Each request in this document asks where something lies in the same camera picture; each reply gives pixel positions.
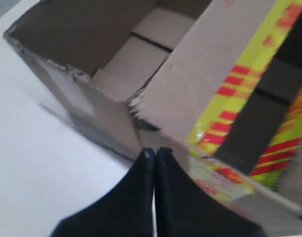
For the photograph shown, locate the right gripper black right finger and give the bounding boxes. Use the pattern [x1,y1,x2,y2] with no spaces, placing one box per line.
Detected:
[154,147,266,237]

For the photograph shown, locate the cardboard box with yellow tape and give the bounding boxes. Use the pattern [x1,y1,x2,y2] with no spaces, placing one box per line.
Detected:
[138,0,302,237]

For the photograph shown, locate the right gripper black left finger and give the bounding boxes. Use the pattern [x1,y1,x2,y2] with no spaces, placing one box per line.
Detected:
[51,148,155,237]

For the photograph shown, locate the plain brown cardboard box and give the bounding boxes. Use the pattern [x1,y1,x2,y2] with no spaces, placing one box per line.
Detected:
[3,0,209,160]

